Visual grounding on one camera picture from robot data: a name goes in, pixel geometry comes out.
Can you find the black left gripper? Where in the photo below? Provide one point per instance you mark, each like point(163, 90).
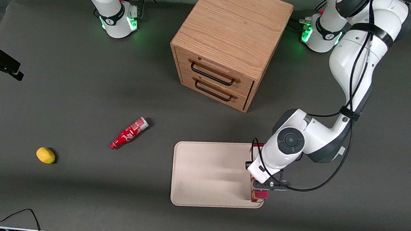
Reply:
point(247, 164)

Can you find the red plaid cookie box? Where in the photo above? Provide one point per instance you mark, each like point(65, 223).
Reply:
point(258, 197)

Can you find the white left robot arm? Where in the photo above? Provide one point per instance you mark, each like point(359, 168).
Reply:
point(353, 69)

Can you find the white rectangular tray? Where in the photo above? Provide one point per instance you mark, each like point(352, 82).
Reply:
point(207, 172)

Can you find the wooden drawer front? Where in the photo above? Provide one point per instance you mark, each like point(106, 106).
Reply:
point(186, 78)
point(246, 83)

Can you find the red soda bottle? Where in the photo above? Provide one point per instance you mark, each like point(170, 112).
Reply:
point(128, 133)

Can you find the wooden two-drawer cabinet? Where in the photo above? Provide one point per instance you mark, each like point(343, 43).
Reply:
point(233, 24)

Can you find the yellow lemon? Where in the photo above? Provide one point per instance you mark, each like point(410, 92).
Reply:
point(45, 155)

